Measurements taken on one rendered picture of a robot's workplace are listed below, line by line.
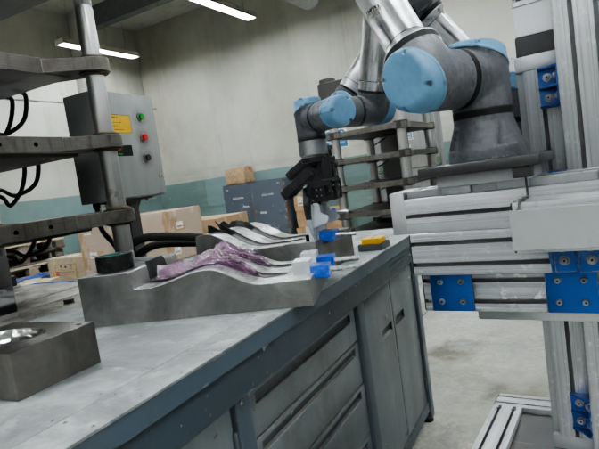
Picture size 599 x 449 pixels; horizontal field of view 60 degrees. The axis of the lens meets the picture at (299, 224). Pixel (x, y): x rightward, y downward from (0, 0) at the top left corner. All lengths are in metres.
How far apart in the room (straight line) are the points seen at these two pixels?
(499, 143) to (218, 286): 0.62
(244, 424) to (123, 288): 0.39
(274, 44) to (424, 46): 8.20
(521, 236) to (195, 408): 0.61
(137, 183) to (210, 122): 7.76
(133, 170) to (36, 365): 1.32
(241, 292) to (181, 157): 9.25
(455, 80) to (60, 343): 0.79
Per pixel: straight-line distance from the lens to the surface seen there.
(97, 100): 1.88
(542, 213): 0.94
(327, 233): 1.37
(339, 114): 1.25
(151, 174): 2.16
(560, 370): 1.41
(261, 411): 1.10
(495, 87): 1.10
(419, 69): 0.98
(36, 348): 0.87
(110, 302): 1.19
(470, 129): 1.09
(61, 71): 1.88
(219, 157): 9.71
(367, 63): 1.34
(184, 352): 0.90
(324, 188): 1.35
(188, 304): 1.12
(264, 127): 9.16
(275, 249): 1.39
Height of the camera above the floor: 1.05
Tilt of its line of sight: 5 degrees down
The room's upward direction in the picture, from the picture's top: 8 degrees counter-clockwise
